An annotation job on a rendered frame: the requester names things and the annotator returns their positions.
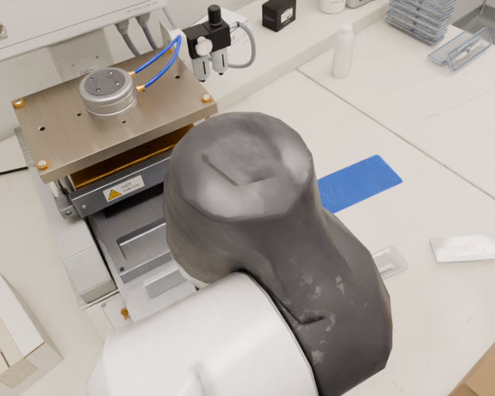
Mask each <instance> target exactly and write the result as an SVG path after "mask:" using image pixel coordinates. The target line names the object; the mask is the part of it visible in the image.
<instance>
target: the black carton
mask: <svg viewBox="0 0 495 396"><path fill-rule="evenodd" d="M295 15H296V0H269V1H267V2H265V3H263V4H262V26H263V27H265V28H268V29H270V30H272V31H275V32H278V31H280V30H281V29H283V28H285V27H286V26H288V25H289V24H290V23H291V22H293V21H294V20H295Z"/></svg>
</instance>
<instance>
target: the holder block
mask: <svg viewBox="0 0 495 396"><path fill-rule="evenodd" d="M92 216H93V219H94V221H95V223H96V225H97V227H98V230H99V232H100V234H101V237H102V239H103V241H104V243H105V246H106V248H107V249H108V253H109V254H110V256H111V258H112V261H113V263H114V265H115V268H116V270H117V272H118V274H119V276H120V278H121V280H122V282H123V283H124V284H125V283H126V282H128V281H131V280H133V279H134V278H136V277H139V276H141V275H142V274H144V273H147V272H148V271H150V270H153V269H155V268H156V267H158V266H161V265H163V264H164V263H166V262H169V261H170V260H172V257H171V251H170V248H169V247H168V244H167V236H166V221H165V218H164V215H163V182H161V183H159V184H157V185H154V186H153V187H150V188H148V189H146V190H143V191H141V192H139V193H136V194H134V195H133V196H130V197H127V198H126V199H124V200H120V201H119V202H117V203H114V204H112V205H110V206H108V207H105V208H103V209H101V210H99V211H96V212H94V213H93V214H92Z"/></svg>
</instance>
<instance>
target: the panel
mask: <svg viewBox="0 0 495 396"><path fill-rule="evenodd" d="M97 305H98V307H99V309H100V311H101V312H102V314H103V316H104V318H105V320H106V321H107V322H108V325H109V327H110V328H111V330H112V331H114V330H116V329H118V328H122V327H123V326H125V325H128V324H131V323H133V321H132V320H131V317H130V315H129V313H128V310H127V308H126V305H125V303H124V301H123V298H122V296H121V295H120V293H118V294H116V295H114V296H112V297H110V298H108V299H106V300H104V301H102V302H99V303H98V304H97Z"/></svg>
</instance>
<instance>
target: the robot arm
mask: <svg viewBox="0 0 495 396"><path fill-rule="evenodd" d="M163 215H164V218H165V221H166V236H167V244H168V247H169V248H170V255H171V257H172V259H173V260H174V262H175V264H176V266H177V268H178V269H179V271H180V273H181V275H182V276H183V277H184V278H186V279H187V280H188V281H189V282H190V283H192V284H193V285H195V289H196V292H194V293H192V294H191V295H188V296H186V297H185V298H183V299H180V300H178V301H177V302H175V303H173V304H171V305H169V306H167V307H165V308H163V309H161V310H159V311H157V312H156V313H154V314H151V315H149V316H147V317H144V318H142V319H140V320H138V321H135V322H133V323H131V324H128V325H125V326H123V327H122V328H118V329H116V330H114V331H112V332H109V333H108V334H107V336H106V338H105V340H104V343H103V345H102V347H101V350H100V352H99V354H98V356H97V359H96V361H95V363H94V365H93V368H92V370H91V373H90V375H89V377H88V380H87V381H86V385H85V387H84V390H85V396H342V395H343V394H345V393H346V392H348V391H350V390H352V389H353V388H355V387H356V386H358V385H359V384H361V383H363V382H365V381H366V380H367V379H369V378H371V377H372V376H374V375H375V374H377V373H378V372H380V371H382V370H384V369H385V368H386V365H387V361H388V359H389V357H390V354H391V351H392V348H393V321H392V313H391V297H390V295H389V293H388V291H387V288H386V286H385V284H384V282H383V279H382V277H381V275H380V272H379V270H378V268H377V266H376V264H375V262H374V259H373V257H372V255H371V252H370V251H369V249H368V248H367V247H366V246H365V245H364V244H363V243H362V242H361V241H360V240H359V239H358V238H357V237H356V236H355V235H354V234H353V233H352V232H351V231H350V230H349V229H348V228H347V227H346V226H345V225H344V224H343V223H342V222H341V221H340V220H339V219H338V218H337V217H336V216H335V215H334V214H333V213H331V212H330V211H328V210H326V209H325V208H323V207H322V206H321V198H320V193H319V189H318V184H317V176H316V172H315V167H314V159H313V155H312V153H311V151H310V150H309V149H308V147H307V145H306V143H305V142H304V140H303V139H302V137H301V136H300V134H299V133H298V132H297V131H296V130H294V129H293V128H291V127H290V126H289V125H288V124H287V123H285V122H283V121H282V120H281V119H278V118H276V117H273V116H271V115H267V114H264V113H261V112H227V113H223V114H221V115H217V116H214V117H211V118H209V119H206V120H204V121H203V122H202V123H199V124H198V125H196V126H194V127H192V128H191V129H190V130H189V131H188V132H187V133H186V134H185V136H184V137H183V138H182V139H181V140H180V141H179V142H178V143H177V144H176V145H175V146H174V147H173V150H172V153H171V156H170V161H169V163H168V167H167V172H166V174H165V178H164V180H163Z"/></svg>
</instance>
